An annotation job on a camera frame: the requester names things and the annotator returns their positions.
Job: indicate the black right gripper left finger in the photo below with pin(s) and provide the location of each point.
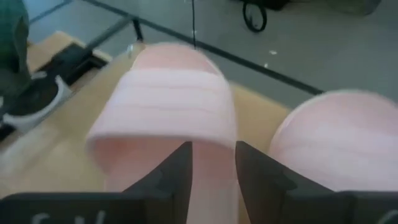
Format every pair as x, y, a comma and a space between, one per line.
169, 186

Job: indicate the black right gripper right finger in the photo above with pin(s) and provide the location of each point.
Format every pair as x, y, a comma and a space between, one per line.
267, 193

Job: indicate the pink slide sandal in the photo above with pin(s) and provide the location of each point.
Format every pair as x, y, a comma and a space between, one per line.
168, 99
335, 140

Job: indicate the wooden shelf black metal legs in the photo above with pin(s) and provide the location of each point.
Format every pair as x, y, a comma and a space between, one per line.
62, 149

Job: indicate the black and white device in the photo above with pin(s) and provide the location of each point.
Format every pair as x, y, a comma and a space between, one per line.
71, 60

